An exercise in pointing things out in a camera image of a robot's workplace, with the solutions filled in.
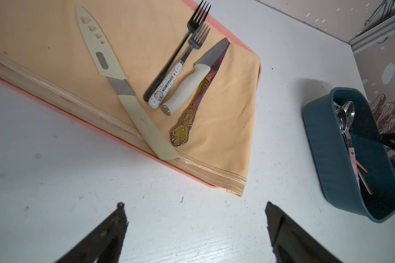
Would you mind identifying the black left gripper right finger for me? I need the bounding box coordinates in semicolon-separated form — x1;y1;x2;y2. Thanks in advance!
265;202;340;263

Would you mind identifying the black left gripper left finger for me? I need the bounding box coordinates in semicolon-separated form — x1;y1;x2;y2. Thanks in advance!
57;202;128;263

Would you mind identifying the orange handled spoon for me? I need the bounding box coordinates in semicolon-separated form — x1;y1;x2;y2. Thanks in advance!
356;161;368;173

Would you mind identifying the purple spoon pink handle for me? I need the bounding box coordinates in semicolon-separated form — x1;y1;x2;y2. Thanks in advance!
342;101;360;188

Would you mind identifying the teal plastic storage box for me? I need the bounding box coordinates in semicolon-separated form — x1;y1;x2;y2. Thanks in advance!
302;88;395;223

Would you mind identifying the gold spoon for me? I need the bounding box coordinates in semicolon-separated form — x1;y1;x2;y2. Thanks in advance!
357;168;373;196

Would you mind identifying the silver spoon black handle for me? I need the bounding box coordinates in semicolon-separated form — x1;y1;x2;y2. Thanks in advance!
333;101;347;145

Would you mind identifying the black fork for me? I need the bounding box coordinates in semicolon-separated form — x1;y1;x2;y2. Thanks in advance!
143;1;211;102

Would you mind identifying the silver fork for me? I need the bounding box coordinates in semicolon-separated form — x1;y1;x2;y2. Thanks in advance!
148;24;210;109

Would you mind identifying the gold cream handled knife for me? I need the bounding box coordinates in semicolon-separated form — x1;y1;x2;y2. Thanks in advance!
76;5;180;161

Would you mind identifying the white handled knife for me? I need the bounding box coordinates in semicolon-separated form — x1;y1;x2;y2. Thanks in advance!
162;37;230;116

